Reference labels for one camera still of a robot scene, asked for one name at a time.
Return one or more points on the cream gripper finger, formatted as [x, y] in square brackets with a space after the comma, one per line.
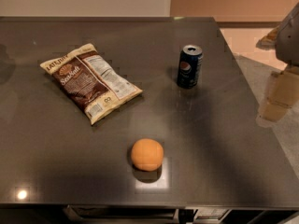
[281, 94]

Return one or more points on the brown sea salt chips bag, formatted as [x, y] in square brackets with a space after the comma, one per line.
[90, 82]

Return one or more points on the blue Pepsi soda can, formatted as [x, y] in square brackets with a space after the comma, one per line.
[190, 61]

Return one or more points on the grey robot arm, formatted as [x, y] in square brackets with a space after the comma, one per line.
[286, 46]

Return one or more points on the orange fruit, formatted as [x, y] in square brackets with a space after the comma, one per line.
[147, 155]

